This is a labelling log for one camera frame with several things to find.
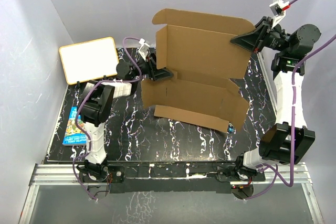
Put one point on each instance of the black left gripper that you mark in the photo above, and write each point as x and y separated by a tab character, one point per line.
150	66

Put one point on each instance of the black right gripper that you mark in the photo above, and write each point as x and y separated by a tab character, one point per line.
250	41

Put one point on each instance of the brown cardboard box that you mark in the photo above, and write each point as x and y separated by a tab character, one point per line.
196	48

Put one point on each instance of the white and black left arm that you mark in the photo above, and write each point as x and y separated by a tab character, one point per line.
95	107

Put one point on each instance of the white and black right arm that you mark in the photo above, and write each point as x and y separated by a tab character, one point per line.
289	139

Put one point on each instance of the small orange-framed whiteboard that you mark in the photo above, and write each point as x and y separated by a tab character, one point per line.
89	60

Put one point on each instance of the small blue toy car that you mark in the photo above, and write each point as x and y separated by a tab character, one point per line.
230	128

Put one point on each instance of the blue treehouse book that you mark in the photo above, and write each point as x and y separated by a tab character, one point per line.
73	135

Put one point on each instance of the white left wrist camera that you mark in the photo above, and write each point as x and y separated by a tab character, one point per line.
144	49

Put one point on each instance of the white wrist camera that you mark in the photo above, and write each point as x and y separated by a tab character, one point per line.
144	49
278	8

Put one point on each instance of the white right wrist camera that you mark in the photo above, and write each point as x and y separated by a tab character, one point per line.
278	8

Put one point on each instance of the black mounting base bracket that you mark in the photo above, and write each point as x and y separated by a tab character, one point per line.
168	176

